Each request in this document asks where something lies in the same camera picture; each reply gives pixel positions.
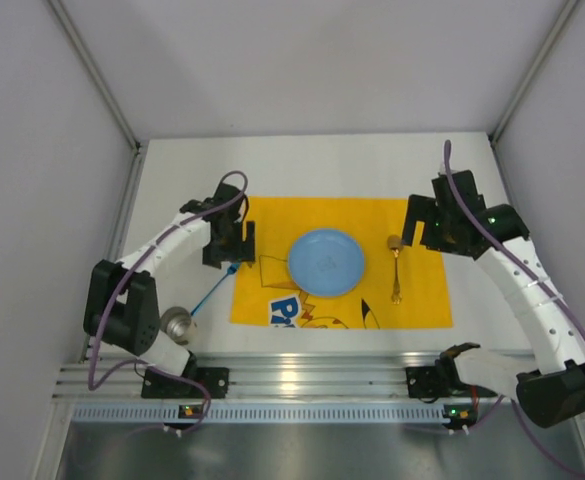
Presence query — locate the gold spoon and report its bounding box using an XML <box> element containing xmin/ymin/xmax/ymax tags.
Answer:
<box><xmin>387</xmin><ymin>235</ymin><xmax>403</xmax><ymax>305</ymax></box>

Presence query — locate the yellow pikachu place mat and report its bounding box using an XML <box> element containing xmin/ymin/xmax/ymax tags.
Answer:
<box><xmin>230</xmin><ymin>197</ymin><xmax>453</xmax><ymax>330</ymax></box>

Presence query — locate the blue plastic plate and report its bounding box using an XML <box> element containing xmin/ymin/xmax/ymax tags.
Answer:
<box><xmin>287</xmin><ymin>228</ymin><xmax>365</xmax><ymax>298</ymax></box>

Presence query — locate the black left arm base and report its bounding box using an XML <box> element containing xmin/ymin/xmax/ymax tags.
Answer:
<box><xmin>141</xmin><ymin>367</ymin><xmax>230</xmax><ymax>400</ymax></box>

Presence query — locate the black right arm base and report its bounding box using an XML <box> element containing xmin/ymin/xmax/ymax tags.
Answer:
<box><xmin>405</xmin><ymin>342</ymin><xmax>497</xmax><ymax>403</ymax></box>

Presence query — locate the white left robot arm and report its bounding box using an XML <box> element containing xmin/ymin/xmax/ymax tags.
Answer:
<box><xmin>83</xmin><ymin>179</ymin><xmax>255</xmax><ymax>383</ymax></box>

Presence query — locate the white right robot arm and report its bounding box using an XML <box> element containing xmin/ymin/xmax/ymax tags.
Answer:
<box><xmin>402</xmin><ymin>170</ymin><xmax>585</xmax><ymax>428</ymax></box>

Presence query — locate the silver metal cup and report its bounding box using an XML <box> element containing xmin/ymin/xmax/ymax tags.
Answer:
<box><xmin>160</xmin><ymin>306</ymin><xmax>198</xmax><ymax>346</ymax></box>

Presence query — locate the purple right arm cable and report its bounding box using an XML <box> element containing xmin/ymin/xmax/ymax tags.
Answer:
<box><xmin>404</xmin><ymin>139</ymin><xmax>585</xmax><ymax>477</ymax></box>

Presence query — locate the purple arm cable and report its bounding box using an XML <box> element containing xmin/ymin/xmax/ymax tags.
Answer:
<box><xmin>87</xmin><ymin>170</ymin><xmax>249</xmax><ymax>436</ymax></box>
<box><xmin>404</xmin><ymin>139</ymin><xmax>585</xmax><ymax>477</ymax></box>

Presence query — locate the right aluminium frame post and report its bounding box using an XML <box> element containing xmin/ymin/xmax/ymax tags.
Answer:
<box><xmin>488</xmin><ymin>0</ymin><xmax>584</xmax><ymax>148</ymax></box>

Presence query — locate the aluminium frame post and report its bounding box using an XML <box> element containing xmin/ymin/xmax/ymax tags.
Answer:
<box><xmin>46</xmin><ymin>0</ymin><xmax>141</xmax><ymax>151</ymax></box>
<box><xmin>488</xmin><ymin>0</ymin><xmax>584</xmax><ymax>148</ymax></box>

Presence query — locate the aluminium front frame rail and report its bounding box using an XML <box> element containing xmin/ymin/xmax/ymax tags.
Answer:
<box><xmin>51</xmin><ymin>352</ymin><xmax>585</xmax><ymax>401</ymax></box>

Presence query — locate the perforated metal cable duct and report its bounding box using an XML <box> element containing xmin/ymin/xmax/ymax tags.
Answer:
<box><xmin>72</xmin><ymin>402</ymin><xmax>477</xmax><ymax>425</ymax></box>

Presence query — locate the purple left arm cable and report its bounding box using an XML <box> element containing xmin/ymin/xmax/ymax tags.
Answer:
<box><xmin>87</xmin><ymin>170</ymin><xmax>249</xmax><ymax>436</ymax></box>

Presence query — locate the left aluminium frame post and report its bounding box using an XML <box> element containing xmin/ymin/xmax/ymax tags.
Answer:
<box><xmin>46</xmin><ymin>0</ymin><xmax>141</xmax><ymax>151</ymax></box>

